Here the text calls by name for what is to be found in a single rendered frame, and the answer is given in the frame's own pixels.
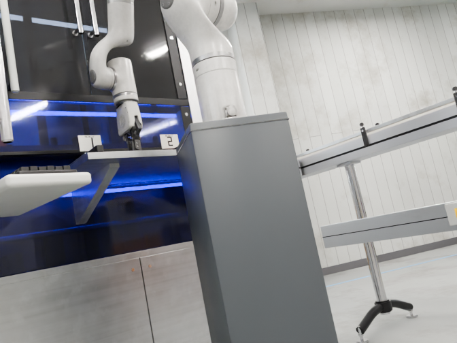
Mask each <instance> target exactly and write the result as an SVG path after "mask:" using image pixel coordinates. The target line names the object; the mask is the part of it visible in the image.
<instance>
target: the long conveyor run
mask: <svg viewBox="0 0 457 343"><path fill-rule="evenodd" d="M452 90H453V91H455V93H453V96H454V97H452V98H449V99H446V100H444V101H441V102H439V103H435V104H433V105H430V106H428V107H425V108H422V109H420V110H416V111H415V112H411V113H409V114H406V115H403V116H400V117H398V118H395V119H392V120H389V121H387V122H384V123H382V124H379V123H376V124H375V126H374V127H371V128H368V129H365V127H363V126H364V123H363V122H362V123H360V124H359V125H360V126H361V127H362V128H360V132H358V133H354V134H352V135H349V136H347V137H343V138H341V139H339V140H335V141H334V142H330V143H328V144H325V145H322V146H319V147H317V148H314V149H311V150H310V149H307V150H306V152H303V153H301V154H298V155H297V159H298V160H299V162H300V165H301V171H302V176H301V179H303V178H306V177H310V176H313V175H316V174H320V173H322V172H327V171H329V170H332V169H336V168H338V167H337V165H340V164H342V163H347V162H349V161H362V160H365V159H368V158H371V157H375V156H377V155H380V154H384V153H387V152H391V151H393V150H397V149H400V148H404V147H406V146H410V145H413V144H417V143H420V142H423V141H426V140H430V139H433V138H435V137H439V136H442V135H446V134H448V133H452V132H455V131H457V87H456V86H455V87H453V88H452Z"/></svg>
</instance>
